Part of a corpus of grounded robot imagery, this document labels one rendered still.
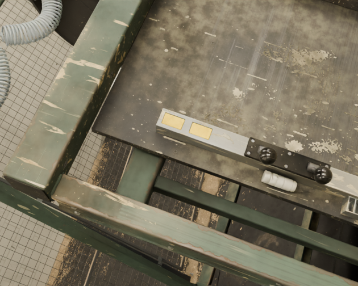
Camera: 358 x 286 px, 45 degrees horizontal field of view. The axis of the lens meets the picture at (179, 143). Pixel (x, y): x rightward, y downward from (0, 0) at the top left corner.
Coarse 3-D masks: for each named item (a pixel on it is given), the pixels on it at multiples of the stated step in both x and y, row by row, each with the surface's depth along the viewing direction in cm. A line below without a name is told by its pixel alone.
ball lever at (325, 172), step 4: (308, 164) 100; (312, 164) 99; (308, 168) 99; (312, 168) 98; (316, 168) 96; (320, 168) 89; (324, 168) 88; (312, 172) 99; (316, 172) 89; (320, 172) 88; (324, 172) 88; (328, 172) 88; (316, 176) 88; (320, 176) 88; (324, 176) 87; (328, 176) 88; (316, 180) 89; (320, 180) 88; (324, 180) 88; (328, 180) 88
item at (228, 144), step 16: (160, 128) 103; (192, 144) 105; (208, 144) 102; (224, 144) 102; (240, 144) 102; (240, 160) 103; (288, 176) 102; (336, 176) 100; (352, 176) 101; (336, 192) 101; (352, 192) 99
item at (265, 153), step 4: (260, 148) 100; (264, 148) 90; (268, 148) 89; (272, 148) 90; (260, 152) 90; (264, 152) 89; (268, 152) 88; (272, 152) 89; (260, 156) 89; (264, 156) 89; (268, 156) 88; (272, 156) 88; (276, 156) 89; (260, 160) 90; (264, 160) 89; (268, 160) 88; (272, 160) 89; (264, 164) 90; (268, 164) 89
